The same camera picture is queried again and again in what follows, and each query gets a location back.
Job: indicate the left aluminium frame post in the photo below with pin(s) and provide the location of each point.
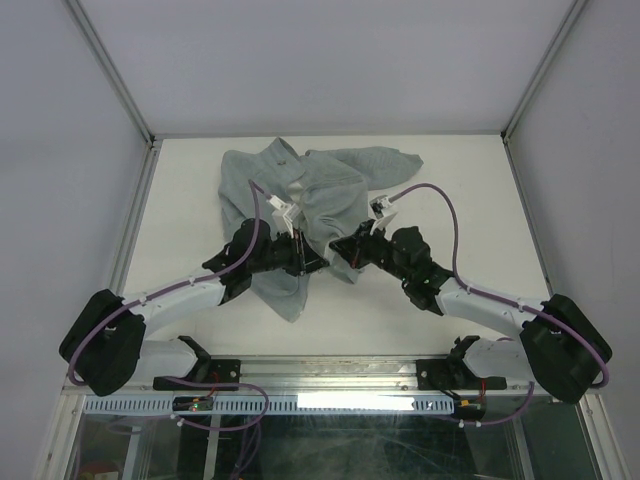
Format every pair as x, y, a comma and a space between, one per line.
81, 19

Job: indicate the grey slotted cable duct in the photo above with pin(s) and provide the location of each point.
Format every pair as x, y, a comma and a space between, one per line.
297, 404

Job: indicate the right aluminium frame post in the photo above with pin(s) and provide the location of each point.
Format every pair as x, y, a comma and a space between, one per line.
568, 22

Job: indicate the aluminium front rail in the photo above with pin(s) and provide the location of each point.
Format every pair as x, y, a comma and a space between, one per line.
325, 372

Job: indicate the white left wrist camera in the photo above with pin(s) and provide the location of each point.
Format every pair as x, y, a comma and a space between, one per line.
284, 214

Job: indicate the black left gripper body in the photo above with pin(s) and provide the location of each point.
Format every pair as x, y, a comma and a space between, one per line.
286, 253

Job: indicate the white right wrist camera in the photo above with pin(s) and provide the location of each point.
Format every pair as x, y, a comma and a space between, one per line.
384, 211

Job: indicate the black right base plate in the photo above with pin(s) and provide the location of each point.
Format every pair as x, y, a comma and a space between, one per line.
451, 374

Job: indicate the small electronics board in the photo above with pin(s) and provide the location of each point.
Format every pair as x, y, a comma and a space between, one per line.
193, 404

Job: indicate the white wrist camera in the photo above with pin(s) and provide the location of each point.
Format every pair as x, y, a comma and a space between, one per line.
284, 214
384, 211

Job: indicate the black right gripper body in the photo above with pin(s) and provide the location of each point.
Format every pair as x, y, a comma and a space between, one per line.
374, 249

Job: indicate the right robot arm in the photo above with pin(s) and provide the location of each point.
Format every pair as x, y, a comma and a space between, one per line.
549, 342

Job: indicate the grey zip-up jacket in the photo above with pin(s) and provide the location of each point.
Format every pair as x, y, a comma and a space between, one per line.
331, 187

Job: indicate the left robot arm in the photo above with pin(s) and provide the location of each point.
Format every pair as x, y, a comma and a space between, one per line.
110, 343

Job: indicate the aluminium frame post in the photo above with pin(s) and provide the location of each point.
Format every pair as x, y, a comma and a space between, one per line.
568, 22
81, 19

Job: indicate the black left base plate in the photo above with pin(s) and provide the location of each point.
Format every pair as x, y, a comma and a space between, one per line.
218, 373

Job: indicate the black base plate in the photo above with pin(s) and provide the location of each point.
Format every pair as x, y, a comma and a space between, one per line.
218, 373
451, 374

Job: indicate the black yellow connector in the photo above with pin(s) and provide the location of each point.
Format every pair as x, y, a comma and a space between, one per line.
469, 410

